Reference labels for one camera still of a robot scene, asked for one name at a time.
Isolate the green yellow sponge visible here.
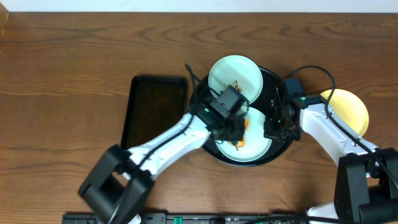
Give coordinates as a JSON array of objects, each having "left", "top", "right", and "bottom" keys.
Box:
[{"left": 229, "top": 119, "right": 249, "bottom": 151}]

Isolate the light blue plate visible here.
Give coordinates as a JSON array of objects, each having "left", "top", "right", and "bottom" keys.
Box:
[
  {"left": 208, "top": 55, "right": 263, "bottom": 104},
  {"left": 216, "top": 107, "right": 272, "bottom": 162}
]

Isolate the yellow plate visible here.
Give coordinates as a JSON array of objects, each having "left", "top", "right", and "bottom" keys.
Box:
[{"left": 330, "top": 89, "right": 369, "bottom": 136}]

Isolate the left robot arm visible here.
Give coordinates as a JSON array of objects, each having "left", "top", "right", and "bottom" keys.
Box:
[{"left": 78, "top": 103, "right": 248, "bottom": 223}]

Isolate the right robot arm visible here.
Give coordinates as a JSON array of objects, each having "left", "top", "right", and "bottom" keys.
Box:
[{"left": 264, "top": 96, "right": 397, "bottom": 223}]

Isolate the black round tray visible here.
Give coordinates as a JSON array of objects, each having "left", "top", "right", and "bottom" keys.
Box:
[{"left": 203, "top": 66, "right": 292, "bottom": 167}]

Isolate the black rectangular tray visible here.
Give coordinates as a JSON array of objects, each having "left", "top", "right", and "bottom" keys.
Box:
[{"left": 121, "top": 75, "right": 188, "bottom": 150}]

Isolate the light blue plate top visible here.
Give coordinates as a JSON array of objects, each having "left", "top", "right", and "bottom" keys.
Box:
[{"left": 208, "top": 55, "right": 263, "bottom": 104}]

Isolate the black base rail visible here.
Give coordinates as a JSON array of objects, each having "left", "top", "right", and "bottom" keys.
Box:
[{"left": 61, "top": 212, "right": 312, "bottom": 224}]

